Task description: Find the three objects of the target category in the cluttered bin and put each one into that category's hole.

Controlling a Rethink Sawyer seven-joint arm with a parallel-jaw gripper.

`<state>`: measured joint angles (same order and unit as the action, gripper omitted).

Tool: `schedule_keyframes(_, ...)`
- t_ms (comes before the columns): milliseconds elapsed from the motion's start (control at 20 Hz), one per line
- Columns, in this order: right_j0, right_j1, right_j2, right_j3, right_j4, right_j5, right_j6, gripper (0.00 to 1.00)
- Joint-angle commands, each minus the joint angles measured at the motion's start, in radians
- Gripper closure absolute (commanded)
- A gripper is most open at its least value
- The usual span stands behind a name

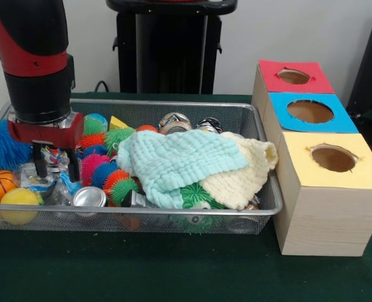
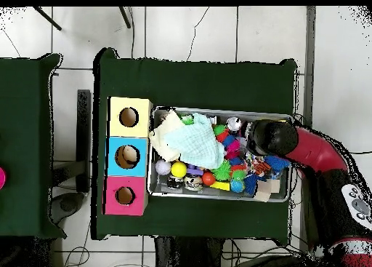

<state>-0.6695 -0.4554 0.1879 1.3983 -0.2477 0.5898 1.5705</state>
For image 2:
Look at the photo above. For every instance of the mint green waffle cloth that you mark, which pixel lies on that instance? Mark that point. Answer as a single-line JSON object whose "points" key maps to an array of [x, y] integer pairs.
{"points": [[197, 144]]}

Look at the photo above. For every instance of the cream yellow waffle cloth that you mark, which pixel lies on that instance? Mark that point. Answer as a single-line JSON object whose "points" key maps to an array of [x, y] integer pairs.
{"points": [[161, 142]]}

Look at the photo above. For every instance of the multicolour spiky caterpillar toy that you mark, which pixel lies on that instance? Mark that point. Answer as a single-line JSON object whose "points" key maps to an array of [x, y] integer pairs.
{"points": [[229, 140]]}

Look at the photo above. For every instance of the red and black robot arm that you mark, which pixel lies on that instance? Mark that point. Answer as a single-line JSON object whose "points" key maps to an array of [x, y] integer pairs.
{"points": [[316, 152]]}

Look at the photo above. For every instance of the wooden box with three holes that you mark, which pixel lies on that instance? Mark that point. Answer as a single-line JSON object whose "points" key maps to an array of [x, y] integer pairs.
{"points": [[139, 127]]}

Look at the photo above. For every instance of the yellow smooth ball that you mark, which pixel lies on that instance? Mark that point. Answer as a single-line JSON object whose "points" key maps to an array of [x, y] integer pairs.
{"points": [[178, 169]]}

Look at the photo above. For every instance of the pale lavender ball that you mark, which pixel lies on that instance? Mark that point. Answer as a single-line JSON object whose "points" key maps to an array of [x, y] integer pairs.
{"points": [[162, 167]]}

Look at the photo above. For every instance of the green spiky ball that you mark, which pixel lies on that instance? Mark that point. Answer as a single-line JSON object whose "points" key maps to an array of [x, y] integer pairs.
{"points": [[222, 170]]}

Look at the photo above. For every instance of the crushed red drink can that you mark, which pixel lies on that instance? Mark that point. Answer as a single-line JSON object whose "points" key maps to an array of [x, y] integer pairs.
{"points": [[234, 123]]}

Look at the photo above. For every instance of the dark green tablecloth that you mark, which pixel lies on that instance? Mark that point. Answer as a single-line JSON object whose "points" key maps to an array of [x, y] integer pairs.
{"points": [[189, 83]]}

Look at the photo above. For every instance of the orange black striped tiger toy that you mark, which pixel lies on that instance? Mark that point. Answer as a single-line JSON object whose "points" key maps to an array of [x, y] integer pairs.
{"points": [[263, 166]]}

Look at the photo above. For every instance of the plain wooden cube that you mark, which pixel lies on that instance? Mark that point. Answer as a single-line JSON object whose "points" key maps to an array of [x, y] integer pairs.
{"points": [[263, 192]]}

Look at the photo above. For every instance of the blue fuzzy monster toy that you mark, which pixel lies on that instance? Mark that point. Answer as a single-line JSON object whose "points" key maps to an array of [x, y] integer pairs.
{"points": [[277, 162]]}

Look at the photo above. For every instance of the grey round stand base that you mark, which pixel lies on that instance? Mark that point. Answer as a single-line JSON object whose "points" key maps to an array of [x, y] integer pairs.
{"points": [[68, 206]]}

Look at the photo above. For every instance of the black tripod leg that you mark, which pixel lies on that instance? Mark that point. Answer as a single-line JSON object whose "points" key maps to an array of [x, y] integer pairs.
{"points": [[125, 16], [48, 18]]}

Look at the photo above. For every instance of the dark green side table cloth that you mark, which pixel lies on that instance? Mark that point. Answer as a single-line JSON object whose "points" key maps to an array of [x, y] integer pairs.
{"points": [[26, 104]]}

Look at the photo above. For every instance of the pink plastic cup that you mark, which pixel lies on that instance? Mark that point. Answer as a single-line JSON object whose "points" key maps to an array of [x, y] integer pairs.
{"points": [[1, 178]]}

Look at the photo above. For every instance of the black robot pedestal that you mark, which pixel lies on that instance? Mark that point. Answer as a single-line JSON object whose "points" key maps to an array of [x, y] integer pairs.
{"points": [[189, 252]]}

